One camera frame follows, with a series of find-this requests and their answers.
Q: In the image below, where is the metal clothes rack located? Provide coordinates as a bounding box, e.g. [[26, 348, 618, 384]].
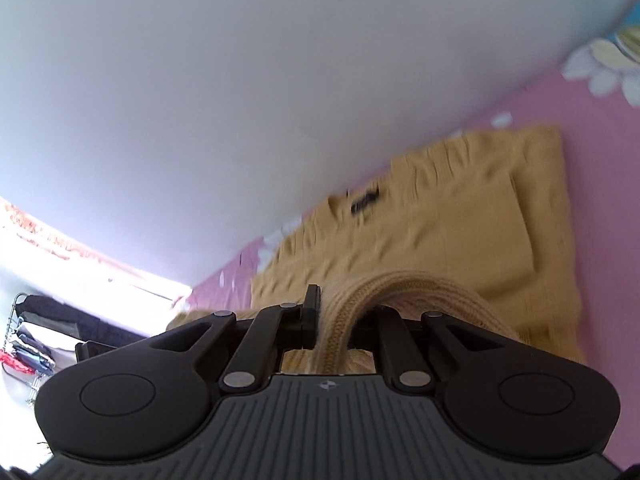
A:
[[0, 291, 56, 406]]

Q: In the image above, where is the red cloth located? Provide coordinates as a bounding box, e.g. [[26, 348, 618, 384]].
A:
[[0, 351, 41, 376]]

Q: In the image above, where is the pink floral bedsheet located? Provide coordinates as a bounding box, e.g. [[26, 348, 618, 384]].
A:
[[172, 0, 640, 381]]

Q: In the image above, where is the yellow cable-knit cardigan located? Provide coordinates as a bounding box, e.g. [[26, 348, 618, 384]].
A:
[[165, 125, 587, 377]]

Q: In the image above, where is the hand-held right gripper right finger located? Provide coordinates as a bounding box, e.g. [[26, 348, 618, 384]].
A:
[[350, 305, 507, 392]]

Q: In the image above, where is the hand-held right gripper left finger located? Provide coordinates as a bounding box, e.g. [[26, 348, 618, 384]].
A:
[[145, 284, 322, 392]]

